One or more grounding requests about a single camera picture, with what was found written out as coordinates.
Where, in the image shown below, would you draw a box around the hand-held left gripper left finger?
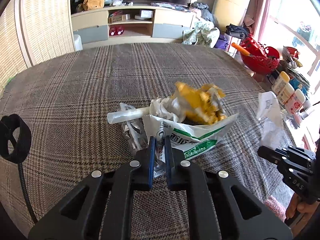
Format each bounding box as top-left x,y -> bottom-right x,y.
27,136 -> 157,240

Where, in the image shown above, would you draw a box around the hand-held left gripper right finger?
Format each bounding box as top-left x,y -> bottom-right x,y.
164,135 -> 293,240

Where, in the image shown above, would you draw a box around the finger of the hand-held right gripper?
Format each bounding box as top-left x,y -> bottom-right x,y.
257,146 -> 288,165

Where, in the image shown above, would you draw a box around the white plastic bag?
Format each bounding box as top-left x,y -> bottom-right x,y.
256,91 -> 285,150

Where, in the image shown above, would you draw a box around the clear gold plastic wrapper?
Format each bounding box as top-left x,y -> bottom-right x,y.
121,102 -> 155,155

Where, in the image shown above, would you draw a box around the white green printed bag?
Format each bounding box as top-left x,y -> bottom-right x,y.
142,114 -> 239,178

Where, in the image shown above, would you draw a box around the clear plastic tube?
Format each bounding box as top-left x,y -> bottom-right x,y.
107,106 -> 150,125

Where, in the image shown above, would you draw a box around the white plastic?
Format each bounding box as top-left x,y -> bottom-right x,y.
150,97 -> 185,123

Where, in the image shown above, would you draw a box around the yellow wrapper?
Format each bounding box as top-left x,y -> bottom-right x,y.
170,81 -> 227,125

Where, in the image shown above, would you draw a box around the person's right hand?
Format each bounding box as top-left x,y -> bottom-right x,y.
286,195 -> 313,220

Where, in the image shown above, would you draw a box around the pink label white bottle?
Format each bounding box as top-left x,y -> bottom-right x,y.
286,89 -> 305,114

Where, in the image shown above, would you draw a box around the cream plastic bottle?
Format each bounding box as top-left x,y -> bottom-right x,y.
277,82 -> 295,105

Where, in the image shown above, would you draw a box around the yellow capped lotion bottle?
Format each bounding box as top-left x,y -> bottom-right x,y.
271,71 -> 290,94

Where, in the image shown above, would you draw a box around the red plastic basket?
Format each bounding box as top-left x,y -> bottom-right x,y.
240,37 -> 280,75

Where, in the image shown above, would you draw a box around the red snack packet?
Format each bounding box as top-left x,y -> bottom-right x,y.
282,46 -> 300,60

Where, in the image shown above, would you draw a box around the brown plaid tablecloth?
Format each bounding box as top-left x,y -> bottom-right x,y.
0,42 -> 300,240

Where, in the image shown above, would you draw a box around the white cardboard box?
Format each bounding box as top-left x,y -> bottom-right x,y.
225,32 -> 242,55

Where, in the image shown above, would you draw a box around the purple bag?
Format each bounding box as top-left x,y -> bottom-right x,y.
217,34 -> 233,50

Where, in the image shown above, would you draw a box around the dark folded clothes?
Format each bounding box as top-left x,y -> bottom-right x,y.
226,24 -> 250,39

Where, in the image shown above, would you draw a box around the green floral cloth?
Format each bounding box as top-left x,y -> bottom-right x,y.
184,21 -> 220,48

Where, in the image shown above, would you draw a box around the red bottles pack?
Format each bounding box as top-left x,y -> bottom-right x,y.
109,26 -> 125,36

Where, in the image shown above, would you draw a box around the white waste bin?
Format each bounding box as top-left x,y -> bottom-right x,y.
73,34 -> 83,51

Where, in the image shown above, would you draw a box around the white framed window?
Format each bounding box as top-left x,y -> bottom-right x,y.
272,0 -> 320,80

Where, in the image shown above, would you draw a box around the pink curtain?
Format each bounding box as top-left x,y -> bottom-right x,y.
257,0 -> 275,40

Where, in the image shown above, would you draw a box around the brown cardboard box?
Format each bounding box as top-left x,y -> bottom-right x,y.
110,14 -> 130,23

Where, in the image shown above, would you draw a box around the white router box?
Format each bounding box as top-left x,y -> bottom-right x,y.
135,10 -> 153,20

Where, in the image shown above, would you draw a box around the cream television cabinet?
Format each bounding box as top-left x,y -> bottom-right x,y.
71,4 -> 198,49

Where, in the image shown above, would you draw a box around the cream standing air conditioner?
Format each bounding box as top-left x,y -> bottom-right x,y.
212,0 -> 252,28

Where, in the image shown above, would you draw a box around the pile of blue clothes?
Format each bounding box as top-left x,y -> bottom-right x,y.
190,2 -> 218,23

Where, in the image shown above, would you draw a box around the bamboo folding screen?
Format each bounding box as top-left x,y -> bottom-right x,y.
0,0 -> 75,85

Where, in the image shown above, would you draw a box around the orange handled tool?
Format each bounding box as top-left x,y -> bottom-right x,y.
231,42 -> 252,57

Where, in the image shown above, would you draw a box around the black strap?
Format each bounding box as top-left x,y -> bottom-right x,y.
0,114 -> 38,223

